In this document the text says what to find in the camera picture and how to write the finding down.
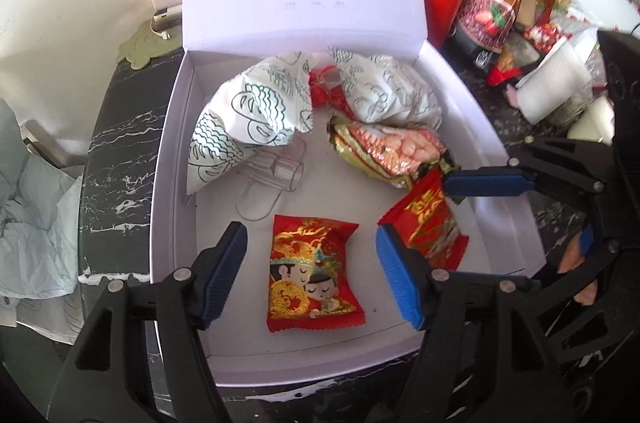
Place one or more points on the white paper roll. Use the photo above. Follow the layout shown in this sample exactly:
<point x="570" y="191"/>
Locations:
<point x="550" y="88"/>

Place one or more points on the red cartoon-print snack packet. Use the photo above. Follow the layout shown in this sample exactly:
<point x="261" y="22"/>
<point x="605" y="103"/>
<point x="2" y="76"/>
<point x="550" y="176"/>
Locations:
<point x="312" y="273"/>

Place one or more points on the person's right hand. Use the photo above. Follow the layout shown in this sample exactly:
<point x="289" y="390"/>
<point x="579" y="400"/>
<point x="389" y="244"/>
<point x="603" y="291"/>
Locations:
<point x="570" y="260"/>

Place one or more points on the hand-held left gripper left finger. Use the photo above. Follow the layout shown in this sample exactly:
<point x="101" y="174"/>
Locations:
<point x="225" y="273"/>

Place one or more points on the white pastry-print bread packet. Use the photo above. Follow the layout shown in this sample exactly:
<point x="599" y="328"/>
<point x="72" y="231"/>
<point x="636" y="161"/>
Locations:
<point x="385" y="88"/>

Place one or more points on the cream white kettle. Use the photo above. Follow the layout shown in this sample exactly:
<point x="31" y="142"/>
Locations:
<point x="595" y="123"/>

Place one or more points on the red gold-print snack packet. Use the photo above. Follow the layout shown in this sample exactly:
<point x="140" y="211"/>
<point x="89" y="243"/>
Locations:
<point x="430" y="218"/>

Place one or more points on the green scalloped mat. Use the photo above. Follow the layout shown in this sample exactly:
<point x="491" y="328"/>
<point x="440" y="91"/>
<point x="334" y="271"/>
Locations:
<point x="145" y="48"/>

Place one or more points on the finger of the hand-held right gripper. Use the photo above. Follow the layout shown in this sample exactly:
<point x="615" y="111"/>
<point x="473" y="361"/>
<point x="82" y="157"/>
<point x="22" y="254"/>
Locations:
<point x="586" y="240"/>
<point x="485" y="183"/>

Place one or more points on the grey-green padded jacket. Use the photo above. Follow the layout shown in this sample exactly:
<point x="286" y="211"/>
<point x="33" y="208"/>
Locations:
<point x="30" y="213"/>

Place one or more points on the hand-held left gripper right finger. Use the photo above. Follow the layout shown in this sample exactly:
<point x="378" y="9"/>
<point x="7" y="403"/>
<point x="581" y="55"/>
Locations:
<point x="397" y="275"/>

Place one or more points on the gold shrimp snack packet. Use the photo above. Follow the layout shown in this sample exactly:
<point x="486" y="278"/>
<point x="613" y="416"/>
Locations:
<point x="395" y="148"/>

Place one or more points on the white power bank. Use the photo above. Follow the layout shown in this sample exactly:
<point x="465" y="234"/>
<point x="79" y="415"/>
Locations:
<point x="167" y="10"/>

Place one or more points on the small orange snack packet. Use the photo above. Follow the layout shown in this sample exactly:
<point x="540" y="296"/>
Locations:
<point x="510" y="63"/>

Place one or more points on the white wave-print bread packet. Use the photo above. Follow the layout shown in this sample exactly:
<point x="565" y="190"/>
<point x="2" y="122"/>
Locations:
<point x="250" y="118"/>

